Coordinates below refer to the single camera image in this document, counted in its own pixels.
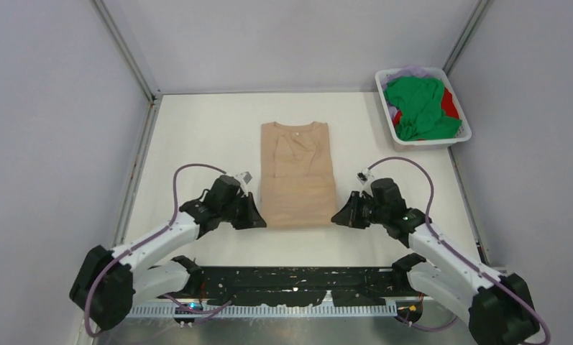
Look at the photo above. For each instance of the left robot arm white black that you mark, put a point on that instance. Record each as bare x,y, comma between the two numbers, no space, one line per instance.
111,282

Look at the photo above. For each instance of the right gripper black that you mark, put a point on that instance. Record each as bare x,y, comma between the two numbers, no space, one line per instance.
349,215

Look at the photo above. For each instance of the red t shirt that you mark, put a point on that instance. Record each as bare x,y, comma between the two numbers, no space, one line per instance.
447,105

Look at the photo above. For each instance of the beige t shirt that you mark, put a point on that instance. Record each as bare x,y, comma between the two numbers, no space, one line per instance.
297,184

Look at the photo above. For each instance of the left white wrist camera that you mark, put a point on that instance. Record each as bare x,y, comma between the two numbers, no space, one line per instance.
243,179

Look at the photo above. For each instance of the green t shirt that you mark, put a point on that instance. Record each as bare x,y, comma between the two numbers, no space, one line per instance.
419,101

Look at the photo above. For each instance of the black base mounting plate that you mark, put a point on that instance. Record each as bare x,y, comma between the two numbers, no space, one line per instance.
295,286

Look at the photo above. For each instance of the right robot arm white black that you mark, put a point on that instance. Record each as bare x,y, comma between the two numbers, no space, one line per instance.
495,307

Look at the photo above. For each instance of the white plastic basket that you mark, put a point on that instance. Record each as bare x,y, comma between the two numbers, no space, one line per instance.
464,132

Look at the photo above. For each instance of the lavender t shirt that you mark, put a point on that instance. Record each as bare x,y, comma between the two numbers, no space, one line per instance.
407,71

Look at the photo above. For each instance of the white slotted cable duct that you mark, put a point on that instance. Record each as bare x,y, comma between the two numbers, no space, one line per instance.
323,310

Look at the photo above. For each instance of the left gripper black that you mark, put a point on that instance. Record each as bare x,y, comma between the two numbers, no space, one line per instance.
251,218

